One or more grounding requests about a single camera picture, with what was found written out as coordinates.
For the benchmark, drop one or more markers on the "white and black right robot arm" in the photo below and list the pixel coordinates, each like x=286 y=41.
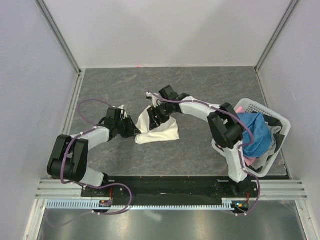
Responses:
x=225 y=126

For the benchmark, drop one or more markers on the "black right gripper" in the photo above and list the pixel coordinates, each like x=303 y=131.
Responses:
x=152 y=112

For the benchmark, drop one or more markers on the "white cloth napkin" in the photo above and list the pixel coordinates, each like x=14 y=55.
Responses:
x=167 y=131

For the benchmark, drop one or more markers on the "black cloth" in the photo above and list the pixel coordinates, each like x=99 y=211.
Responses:
x=275 y=126

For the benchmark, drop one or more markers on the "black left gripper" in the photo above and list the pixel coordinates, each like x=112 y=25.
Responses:
x=132 y=129

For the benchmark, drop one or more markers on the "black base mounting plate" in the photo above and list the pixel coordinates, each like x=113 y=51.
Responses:
x=175 y=190

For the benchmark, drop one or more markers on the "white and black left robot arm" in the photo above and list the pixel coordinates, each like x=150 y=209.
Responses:
x=69 y=158

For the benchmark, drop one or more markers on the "aluminium front frame rails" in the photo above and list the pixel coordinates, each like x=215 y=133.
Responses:
x=270 y=188

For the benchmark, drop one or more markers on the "grey slotted cable duct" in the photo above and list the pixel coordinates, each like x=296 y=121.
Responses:
x=87 y=204

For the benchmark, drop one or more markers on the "aluminium frame post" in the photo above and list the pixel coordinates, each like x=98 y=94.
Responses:
x=276 y=33
x=58 y=34

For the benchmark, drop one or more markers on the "left aluminium frame post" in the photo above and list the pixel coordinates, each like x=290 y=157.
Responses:
x=58 y=34

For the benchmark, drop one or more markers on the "blue cloth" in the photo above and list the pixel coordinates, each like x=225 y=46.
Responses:
x=262 y=137

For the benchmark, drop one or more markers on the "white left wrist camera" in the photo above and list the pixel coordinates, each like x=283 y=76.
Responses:
x=123 y=113

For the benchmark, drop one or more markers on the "right aluminium frame post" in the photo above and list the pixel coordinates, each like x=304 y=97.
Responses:
x=276 y=33

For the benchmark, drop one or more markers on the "pink cloth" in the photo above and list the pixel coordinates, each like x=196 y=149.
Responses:
x=248 y=160

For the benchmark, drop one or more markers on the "white plastic laundry basket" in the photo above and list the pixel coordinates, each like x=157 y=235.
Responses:
x=275 y=112

